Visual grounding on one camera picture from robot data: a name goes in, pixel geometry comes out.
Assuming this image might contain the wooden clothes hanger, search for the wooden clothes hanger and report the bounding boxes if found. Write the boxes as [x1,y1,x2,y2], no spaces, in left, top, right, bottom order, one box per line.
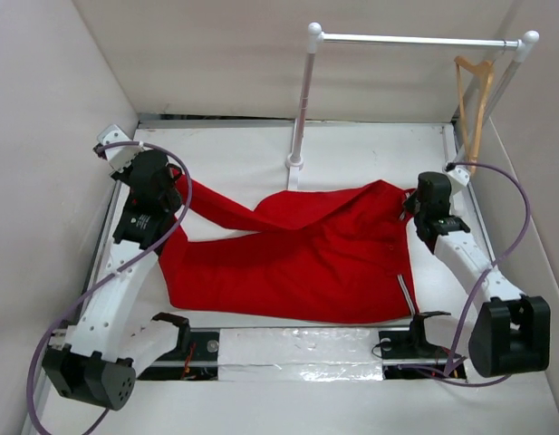
[454,55,494,163]

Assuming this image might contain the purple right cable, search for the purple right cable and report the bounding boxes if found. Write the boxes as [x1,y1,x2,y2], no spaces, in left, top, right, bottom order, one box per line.
[414,161,532,387]

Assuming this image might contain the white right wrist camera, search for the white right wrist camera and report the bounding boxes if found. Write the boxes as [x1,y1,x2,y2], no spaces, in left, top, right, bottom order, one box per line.
[443,162,470,194]

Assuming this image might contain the red trousers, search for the red trousers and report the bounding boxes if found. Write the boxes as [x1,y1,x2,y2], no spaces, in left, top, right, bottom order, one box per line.
[159,179,419,324]

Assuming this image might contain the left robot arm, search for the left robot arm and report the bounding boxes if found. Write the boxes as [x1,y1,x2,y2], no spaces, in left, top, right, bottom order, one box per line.
[42,150,191,411]

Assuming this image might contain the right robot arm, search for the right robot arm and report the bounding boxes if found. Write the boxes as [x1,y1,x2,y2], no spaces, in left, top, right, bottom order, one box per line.
[404,168,551,378]

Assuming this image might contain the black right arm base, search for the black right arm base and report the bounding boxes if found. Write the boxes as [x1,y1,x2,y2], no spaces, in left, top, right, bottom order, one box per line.
[371,311,467,381]

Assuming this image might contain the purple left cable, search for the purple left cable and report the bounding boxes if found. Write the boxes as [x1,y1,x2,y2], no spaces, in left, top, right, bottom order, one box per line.
[25,140,194,435]

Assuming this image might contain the white clothes rack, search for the white clothes rack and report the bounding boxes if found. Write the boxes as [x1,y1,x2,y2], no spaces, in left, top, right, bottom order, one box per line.
[285,22,540,191]

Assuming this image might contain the purple cable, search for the purple cable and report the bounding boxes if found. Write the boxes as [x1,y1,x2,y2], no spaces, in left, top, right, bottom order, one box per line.
[414,161,532,387]
[25,140,194,435]

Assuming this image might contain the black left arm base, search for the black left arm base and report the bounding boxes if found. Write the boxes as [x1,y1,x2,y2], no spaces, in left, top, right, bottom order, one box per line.
[138,313,220,382]

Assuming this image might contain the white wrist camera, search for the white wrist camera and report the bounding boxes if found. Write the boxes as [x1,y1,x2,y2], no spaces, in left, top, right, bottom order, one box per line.
[443,162,470,194]
[93,124,143,172]

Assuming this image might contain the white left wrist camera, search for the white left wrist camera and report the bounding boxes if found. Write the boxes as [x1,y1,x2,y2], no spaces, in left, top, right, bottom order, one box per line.
[93,124,143,172]

